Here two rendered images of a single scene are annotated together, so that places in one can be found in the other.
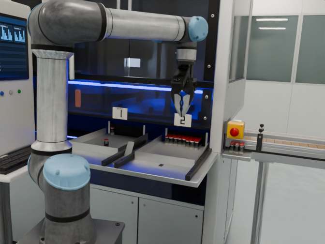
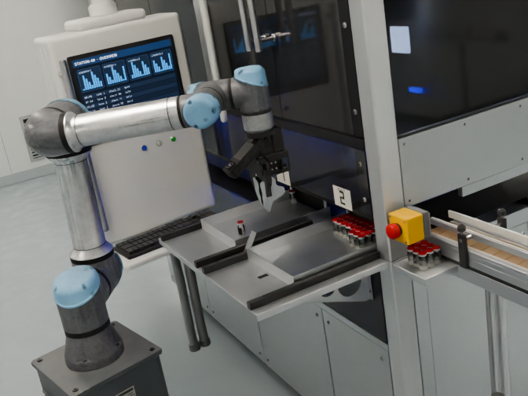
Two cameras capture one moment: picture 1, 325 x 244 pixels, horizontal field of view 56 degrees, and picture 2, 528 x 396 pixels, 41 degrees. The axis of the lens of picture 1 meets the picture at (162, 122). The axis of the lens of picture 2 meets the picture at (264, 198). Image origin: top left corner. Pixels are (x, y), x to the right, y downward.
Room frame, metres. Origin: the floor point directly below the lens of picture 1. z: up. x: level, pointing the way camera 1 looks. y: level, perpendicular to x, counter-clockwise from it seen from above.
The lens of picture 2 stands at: (-0.02, -1.25, 1.70)
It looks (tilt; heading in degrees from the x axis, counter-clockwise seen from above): 19 degrees down; 45
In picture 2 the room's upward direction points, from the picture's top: 10 degrees counter-clockwise
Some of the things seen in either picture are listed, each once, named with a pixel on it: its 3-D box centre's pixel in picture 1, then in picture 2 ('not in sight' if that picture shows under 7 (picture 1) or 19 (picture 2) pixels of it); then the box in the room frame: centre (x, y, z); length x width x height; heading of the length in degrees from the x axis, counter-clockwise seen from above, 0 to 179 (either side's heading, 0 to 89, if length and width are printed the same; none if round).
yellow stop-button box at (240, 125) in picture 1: (235, 129); (408, 225); (1.38, -0.34, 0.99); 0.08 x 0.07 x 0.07; 160
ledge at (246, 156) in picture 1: (237, 153); (429, 265); (1.42, -0.37, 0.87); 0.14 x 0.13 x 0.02; 160
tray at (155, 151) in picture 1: (175, 149); (320, 247); (1.35, -0.07, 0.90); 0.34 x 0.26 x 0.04; 161
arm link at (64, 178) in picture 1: (66, 182); (80, 297); (0.77, 0.25, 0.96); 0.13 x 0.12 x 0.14; 37
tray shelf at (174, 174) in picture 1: (135, 153); (273, 247); (1.34, 0.12, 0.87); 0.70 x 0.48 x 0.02; 70
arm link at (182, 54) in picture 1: (185, 55); (257, 121); (1.17, -0.08, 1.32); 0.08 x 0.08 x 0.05
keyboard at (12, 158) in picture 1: (23, 156); (170, 232); (1.39, 0.66, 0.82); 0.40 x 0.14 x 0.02; 167
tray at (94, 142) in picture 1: (110, 140); (264, 218); (1.47, 0.25, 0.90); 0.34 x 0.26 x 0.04; 160
